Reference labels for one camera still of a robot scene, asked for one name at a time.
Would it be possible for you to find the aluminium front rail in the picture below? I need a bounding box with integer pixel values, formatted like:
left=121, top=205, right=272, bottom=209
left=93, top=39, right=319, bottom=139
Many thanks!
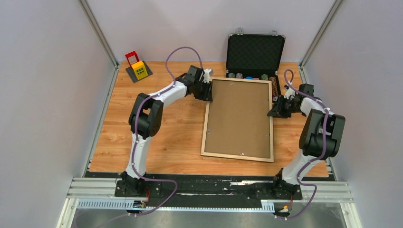
left=58, top=176, right=361, bottom=228

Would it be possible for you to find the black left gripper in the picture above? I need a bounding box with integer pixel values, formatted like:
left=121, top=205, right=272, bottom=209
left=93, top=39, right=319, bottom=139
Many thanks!
left=194, top=80, right=214, bottom=103

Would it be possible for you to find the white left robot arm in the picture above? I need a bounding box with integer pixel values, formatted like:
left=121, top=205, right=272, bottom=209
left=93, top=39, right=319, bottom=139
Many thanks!
left=122, top=66, right=213, bottom=196

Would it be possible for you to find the wooden picture frame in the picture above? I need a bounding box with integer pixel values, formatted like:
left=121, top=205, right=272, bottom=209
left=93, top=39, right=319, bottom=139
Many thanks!
left=200, top=77, right=275, bottom=163

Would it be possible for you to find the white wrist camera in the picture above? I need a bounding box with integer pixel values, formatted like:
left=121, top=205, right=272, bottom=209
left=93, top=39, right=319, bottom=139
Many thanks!
left=202, top=68, right=213, bottom=83
left=283, top=87, right=295, bottom=99

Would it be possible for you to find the brown backing board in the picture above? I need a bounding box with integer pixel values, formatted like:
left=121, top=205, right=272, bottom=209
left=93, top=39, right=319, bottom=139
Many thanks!
left=204, top=79, right=272, bottom=159

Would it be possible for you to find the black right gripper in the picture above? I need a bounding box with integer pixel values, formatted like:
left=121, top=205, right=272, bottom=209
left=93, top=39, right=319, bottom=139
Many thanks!
left=267, top=95, right=302, bottom=118

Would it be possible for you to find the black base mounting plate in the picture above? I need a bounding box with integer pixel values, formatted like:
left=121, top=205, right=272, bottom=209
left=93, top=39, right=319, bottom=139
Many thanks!
left=115, top=174, right=302, bottom=208

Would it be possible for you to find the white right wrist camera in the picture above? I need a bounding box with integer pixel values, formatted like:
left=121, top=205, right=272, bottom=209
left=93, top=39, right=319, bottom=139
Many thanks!
left=283, top=87, right=295, bottom=99

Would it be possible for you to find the black poker chip case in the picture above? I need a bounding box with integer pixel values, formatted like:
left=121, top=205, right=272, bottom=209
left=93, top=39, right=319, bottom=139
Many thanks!
left=225, top=32, right=286, bottom=97

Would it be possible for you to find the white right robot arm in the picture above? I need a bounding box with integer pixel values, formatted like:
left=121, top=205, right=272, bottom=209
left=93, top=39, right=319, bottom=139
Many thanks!
left=268, top=84, right=345, bottom=199

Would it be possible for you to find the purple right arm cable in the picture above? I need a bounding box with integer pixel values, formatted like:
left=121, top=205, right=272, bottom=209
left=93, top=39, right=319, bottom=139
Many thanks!
left=273, top=69, right=330, bottom=220

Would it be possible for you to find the yellow red toy block house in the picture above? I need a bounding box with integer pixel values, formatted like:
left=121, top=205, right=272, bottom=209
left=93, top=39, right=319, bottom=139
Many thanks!
left=125, top=51, right=153, bottom=83

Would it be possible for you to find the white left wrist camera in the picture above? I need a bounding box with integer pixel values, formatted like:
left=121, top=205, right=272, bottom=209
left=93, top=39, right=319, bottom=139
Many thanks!
left=202, top=68, right=213, bottom=83

